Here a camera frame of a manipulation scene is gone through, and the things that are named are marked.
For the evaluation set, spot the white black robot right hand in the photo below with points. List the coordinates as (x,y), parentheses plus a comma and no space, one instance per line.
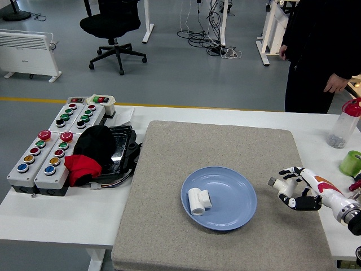
(316,183)

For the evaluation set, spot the plain white pipe tee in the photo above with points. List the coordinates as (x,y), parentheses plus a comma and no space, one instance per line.
(194,200)

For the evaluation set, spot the blue plate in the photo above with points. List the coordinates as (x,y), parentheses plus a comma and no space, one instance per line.
(231,203)

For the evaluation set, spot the green tape roll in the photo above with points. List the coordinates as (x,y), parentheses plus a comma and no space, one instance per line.
(349,163)

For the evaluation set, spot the clear bottle with red cap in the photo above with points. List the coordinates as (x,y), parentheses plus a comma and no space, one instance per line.
(342,127)

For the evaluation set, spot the person's left hand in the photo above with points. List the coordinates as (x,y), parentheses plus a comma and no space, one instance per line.
(335,83)

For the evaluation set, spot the person's hand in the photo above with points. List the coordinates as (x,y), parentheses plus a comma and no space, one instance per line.
(335,83)
(282,52)

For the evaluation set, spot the person's right hand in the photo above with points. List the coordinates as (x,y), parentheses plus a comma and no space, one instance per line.
(282,52)

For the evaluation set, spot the person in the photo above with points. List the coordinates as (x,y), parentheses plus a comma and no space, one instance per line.
(316,42)

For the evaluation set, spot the grey-brown mat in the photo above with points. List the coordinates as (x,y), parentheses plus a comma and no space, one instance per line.
(169,197)

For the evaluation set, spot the white desk leg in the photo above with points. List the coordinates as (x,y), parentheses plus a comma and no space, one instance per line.
(223,28)
(146,25)

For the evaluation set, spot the black plastic tray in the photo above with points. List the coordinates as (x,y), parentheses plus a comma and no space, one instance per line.
(121,146)

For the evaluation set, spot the white paper sheet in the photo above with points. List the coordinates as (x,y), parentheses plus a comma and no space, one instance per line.
(124,115)

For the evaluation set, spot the black cloth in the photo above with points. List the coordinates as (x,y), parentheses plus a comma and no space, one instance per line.
(94,141)

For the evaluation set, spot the white table leg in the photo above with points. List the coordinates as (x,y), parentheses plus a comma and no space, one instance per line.
(94,261)

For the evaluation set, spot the red cloth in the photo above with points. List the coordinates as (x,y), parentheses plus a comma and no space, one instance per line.
(81,166)

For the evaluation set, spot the grey four-button control box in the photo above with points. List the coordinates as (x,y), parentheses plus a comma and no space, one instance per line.
(66,113)
(87,114)

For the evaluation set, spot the black office chair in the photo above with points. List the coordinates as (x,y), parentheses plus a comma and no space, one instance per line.
(110,22)

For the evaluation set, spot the grey emergency-stop button box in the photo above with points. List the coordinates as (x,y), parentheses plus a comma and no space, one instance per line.
(28,166)
(53,169)

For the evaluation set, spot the white panel heater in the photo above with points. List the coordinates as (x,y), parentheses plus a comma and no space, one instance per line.
(25,50)

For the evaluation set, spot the black round stand base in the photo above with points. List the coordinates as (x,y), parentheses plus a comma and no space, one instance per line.
(17,15)

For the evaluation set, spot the white desk frame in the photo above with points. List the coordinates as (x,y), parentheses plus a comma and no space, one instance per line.
(266,36)

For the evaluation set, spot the cream green-red switch box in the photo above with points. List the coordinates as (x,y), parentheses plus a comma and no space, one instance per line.
(100,99)

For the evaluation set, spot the small grey red-black switch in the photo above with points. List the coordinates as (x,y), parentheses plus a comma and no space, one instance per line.
(76,100)

